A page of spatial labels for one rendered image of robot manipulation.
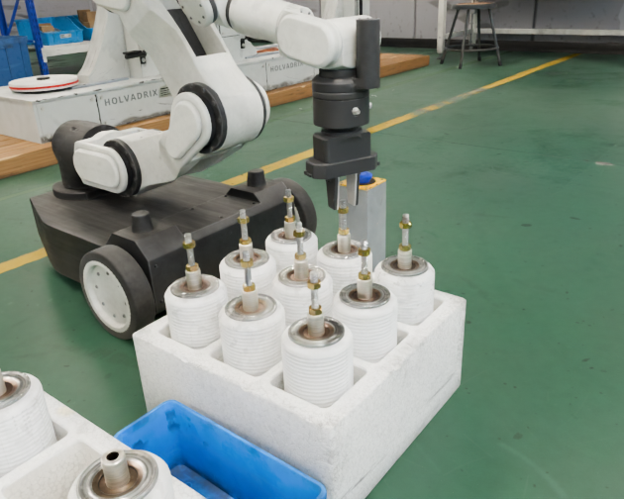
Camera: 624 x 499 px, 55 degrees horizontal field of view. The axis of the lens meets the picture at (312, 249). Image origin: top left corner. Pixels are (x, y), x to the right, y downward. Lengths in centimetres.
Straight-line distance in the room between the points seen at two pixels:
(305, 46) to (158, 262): 57
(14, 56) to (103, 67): 224
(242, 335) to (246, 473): 19
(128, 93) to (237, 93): 186
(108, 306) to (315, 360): 67
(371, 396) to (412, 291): 20
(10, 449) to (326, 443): 37
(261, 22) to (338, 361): 54
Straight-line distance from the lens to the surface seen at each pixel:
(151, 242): 127
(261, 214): 145
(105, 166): 152
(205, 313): 92
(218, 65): 128
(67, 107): 291
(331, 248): 104
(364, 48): 89
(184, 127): 124
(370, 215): 116
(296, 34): 92
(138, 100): 311
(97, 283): 135
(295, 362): 78
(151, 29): 131
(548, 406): 112
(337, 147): 94
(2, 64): 533
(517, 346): 127
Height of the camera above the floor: 68
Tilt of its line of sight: 24 degrees down
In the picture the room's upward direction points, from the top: 3 degrees counter-clockwise
